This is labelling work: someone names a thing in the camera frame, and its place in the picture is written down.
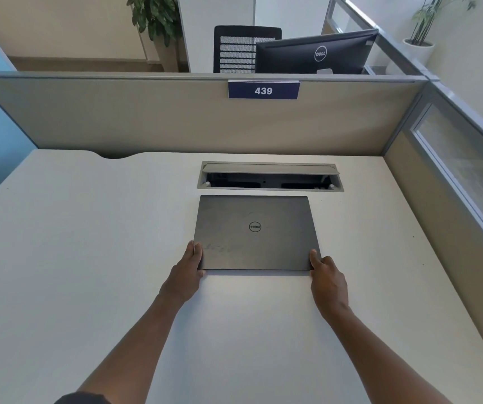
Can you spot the person's left forearm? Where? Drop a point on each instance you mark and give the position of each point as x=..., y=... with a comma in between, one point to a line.
x=140, y=349

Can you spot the person's right hand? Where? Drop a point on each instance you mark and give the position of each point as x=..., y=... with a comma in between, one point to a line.
x=330, y=290

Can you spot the dark grey laptop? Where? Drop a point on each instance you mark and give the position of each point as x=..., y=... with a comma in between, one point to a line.
x=258, y=210

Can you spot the person's left hand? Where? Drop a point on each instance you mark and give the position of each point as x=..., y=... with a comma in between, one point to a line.
x=182, y=277

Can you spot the black computer monitor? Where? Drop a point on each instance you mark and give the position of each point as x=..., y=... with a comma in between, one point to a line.
x=288, y=56

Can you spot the grey framed glass partition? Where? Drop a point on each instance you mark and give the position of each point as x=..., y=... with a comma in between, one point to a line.
x=347, y=18

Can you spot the leafy plant in beige pot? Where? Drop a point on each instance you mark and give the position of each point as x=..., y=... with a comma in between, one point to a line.
x=157, y=12

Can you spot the blue number sign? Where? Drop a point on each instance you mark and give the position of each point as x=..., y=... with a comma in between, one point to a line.
x=241, y=91

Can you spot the black mesh office chair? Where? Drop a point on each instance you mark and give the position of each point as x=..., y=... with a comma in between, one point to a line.
x=245, y=31

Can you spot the white desk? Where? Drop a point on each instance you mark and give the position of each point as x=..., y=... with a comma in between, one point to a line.
x=56, y=269

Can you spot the dark shirt sleeve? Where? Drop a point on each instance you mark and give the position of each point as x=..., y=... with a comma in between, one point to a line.
x=81, y=399

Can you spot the bamboo plant in white pot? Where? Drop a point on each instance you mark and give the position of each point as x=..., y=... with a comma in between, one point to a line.
x=420, y=52

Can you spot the beige partition with frosted glass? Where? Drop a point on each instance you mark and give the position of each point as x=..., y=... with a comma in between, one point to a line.
x=448, y=222

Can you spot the person's right forearm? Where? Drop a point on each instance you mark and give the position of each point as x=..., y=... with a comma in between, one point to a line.
x=380, y=357

